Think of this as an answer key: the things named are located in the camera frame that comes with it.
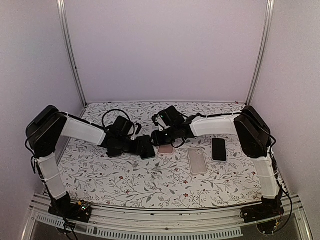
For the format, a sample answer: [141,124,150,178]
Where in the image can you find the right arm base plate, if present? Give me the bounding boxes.
[240,200,285,223]

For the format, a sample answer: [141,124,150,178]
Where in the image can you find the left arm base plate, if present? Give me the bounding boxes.
[48,201,92,223]

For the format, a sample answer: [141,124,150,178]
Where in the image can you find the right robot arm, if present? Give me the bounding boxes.
[151,106,283,218]

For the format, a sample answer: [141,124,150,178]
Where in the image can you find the left aluminium frame post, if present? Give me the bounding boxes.
[56,0,88,107]

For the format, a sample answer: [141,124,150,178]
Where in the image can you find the front aluminium rail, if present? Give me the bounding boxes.
[27,193,305,232]

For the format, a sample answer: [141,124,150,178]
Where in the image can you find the pink phone case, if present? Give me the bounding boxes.
[158,145,174,155]

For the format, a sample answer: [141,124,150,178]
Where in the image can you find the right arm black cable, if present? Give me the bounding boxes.
[182,112,245,123]

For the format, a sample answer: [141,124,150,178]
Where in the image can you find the floral patterned table mat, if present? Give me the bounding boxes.
[51,101,285,210]

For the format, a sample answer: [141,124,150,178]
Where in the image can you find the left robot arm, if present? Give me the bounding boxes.
[25,105,147,217]

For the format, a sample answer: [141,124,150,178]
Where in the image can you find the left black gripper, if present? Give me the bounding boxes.
[116,135,148,156]

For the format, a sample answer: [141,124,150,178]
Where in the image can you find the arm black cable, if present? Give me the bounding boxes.
[182,112,245,123]
[101,109,131,131]

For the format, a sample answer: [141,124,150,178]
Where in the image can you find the black phone teal edge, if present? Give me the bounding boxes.
[136,135,156,160]

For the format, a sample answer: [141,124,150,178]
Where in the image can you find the right aluminium frame post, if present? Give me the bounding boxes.
[245,0,275,106]

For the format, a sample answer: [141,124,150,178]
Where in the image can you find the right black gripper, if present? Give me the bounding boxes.
[149,124,179,147]

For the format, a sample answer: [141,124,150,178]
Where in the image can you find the clear white phone case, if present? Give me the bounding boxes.
[187,147,208,175]

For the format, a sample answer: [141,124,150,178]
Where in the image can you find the aluminium frame post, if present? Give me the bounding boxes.
[245,0,275,106]
[56,0,88,107]

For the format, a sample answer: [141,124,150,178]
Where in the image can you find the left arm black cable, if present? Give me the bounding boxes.
[101,109,131,131]

